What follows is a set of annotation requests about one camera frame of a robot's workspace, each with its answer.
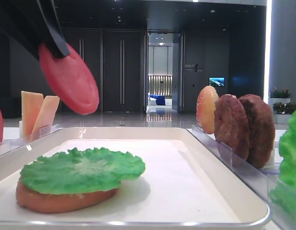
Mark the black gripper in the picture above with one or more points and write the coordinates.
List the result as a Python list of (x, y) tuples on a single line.
[(31, 22)]

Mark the orange cheese slice left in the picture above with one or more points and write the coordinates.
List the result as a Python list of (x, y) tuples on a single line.
[(31, 105)]

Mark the orange cheese slice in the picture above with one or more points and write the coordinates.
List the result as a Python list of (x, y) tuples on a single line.
[(47, 113), (31, 105)]

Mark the orange cheese slice right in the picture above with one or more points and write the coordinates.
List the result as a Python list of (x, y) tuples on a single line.
[(47, 113)]

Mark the green lettuce leaf on tray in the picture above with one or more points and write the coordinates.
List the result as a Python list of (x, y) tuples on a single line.
[(81, 171)]

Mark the brown meat patty near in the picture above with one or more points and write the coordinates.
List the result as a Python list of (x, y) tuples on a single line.
[(231, 125)]

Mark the brown meat patty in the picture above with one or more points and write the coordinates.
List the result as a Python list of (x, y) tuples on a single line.
[(262, 130), (231, 125)]

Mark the brown meat patty far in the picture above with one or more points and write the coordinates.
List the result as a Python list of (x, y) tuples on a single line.
[(262, 130)]

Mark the green lettuce leaf standing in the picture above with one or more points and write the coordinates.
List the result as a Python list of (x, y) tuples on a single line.
[(290, 163)]

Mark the dark double door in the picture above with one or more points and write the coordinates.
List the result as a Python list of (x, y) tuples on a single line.
[(114, 58)]

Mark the blue sofa in hallway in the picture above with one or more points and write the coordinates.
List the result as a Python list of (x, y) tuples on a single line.
[(160, 99)]

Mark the clear acrylic rack left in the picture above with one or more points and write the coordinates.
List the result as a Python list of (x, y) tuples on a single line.
[(14, 141)]

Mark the clear acrylic rack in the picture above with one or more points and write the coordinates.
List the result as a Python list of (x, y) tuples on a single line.
[(264, 182), (14, 141)]

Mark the sesame bun top front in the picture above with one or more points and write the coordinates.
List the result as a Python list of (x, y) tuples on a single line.
[(205, 108)]

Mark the bottom bun slice on tray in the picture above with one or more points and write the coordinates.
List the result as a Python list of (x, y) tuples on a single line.
[(52, 204)]

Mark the white rectangular tray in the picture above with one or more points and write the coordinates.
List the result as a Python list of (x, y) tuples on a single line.
[(184, 186)]

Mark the potted plants white planter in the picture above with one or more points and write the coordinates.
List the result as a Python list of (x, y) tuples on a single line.
[(281, 105)]

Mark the clear acrylic rack right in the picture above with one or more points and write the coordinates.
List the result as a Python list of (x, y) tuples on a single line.
[(264, 182)]

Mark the small wall screen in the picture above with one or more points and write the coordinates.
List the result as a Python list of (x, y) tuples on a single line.
[(217, 81)]

